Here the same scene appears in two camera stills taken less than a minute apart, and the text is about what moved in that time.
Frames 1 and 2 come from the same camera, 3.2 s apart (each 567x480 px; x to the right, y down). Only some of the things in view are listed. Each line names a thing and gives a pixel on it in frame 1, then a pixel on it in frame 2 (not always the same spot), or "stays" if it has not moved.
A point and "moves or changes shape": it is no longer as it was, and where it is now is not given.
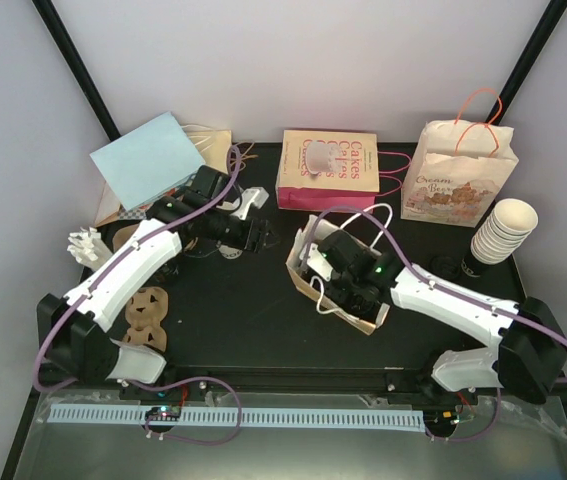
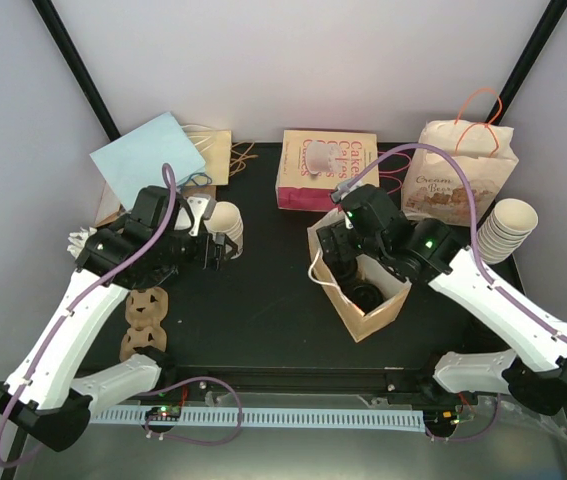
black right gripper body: x=347 y=281 → x=369 y=244
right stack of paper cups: x=509 y=225 stays
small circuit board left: x=164 y=412 stays
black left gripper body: x=233 y=237 → x=200 y=257
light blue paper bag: x=148 y=159 stays
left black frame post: x=77 y=66 stays
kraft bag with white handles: x=309 y=235 moves or changes shape
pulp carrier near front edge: x=144 y=311 stays
